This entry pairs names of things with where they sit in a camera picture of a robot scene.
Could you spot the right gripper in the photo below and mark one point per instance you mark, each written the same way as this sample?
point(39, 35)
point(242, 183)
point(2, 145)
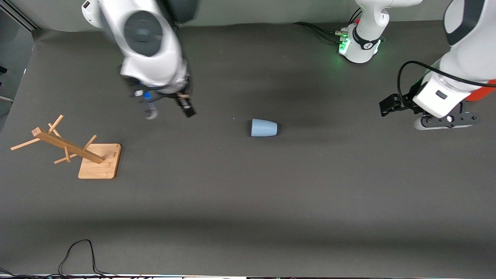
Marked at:
point(183, 101)

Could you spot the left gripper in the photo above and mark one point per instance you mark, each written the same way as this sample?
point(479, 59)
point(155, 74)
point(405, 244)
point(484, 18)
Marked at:
point(405, 101)

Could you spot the light blue cup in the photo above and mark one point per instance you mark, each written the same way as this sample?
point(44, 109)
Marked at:
point(264, 128)

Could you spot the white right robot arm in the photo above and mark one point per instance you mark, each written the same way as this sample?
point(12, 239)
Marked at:
point(147, 42)

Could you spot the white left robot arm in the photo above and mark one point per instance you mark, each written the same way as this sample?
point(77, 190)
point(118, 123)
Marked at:
point(469, 42)

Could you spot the orange cylinder container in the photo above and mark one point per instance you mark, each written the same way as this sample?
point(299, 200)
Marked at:
point(482, 93)

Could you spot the dark grey table mat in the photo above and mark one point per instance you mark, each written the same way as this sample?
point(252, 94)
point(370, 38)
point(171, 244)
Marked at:
point(248, 186)

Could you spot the wooden mug tree stand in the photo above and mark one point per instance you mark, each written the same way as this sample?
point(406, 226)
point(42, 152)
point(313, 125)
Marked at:
point(99, 166)

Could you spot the dark metal frame rail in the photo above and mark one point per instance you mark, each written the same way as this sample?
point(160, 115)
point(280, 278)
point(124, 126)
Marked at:
point(23, 17)

